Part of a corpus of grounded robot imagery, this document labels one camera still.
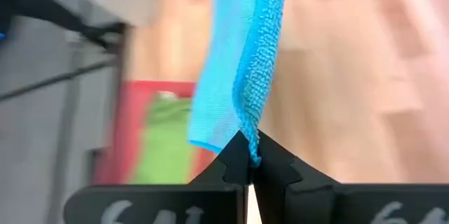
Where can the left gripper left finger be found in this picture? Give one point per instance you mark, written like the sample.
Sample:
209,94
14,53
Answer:
158,204

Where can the red plastic tray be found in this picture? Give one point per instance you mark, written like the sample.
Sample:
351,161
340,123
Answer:
122,129

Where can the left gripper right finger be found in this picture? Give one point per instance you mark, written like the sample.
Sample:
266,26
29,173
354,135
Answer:
315,203

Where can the bright blue microfiber towel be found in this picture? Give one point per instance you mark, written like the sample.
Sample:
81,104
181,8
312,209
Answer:
238,59

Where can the bright green microfiber towel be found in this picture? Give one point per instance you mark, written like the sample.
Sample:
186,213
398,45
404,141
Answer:
165,139

